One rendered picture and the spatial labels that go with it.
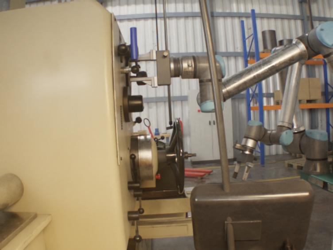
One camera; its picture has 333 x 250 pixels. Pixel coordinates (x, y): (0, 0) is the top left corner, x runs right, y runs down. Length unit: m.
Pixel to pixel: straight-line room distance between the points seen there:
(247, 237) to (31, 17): 0.96
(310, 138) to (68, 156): 1.46
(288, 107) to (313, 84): 7.07
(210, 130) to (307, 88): 3.05
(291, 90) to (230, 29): 7.77
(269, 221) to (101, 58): 0.69
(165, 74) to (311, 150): 1.17
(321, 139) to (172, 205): 1.04
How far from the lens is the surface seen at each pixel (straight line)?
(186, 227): 2.17
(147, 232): 2.17
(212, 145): 8.43
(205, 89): 1.10
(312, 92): 8.79
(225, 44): 9.32
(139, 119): 1.69
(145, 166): 1.35
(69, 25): 0.99
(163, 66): 1.10
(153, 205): 1.92
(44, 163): 0.99
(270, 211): 0.81
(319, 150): 1.94
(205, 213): 0.81
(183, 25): 9.25
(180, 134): 1.30
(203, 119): 8.33
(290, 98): 1.79
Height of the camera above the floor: 1.50
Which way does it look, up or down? 2 degrees down
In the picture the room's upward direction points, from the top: 3 degrees counter-clockwise
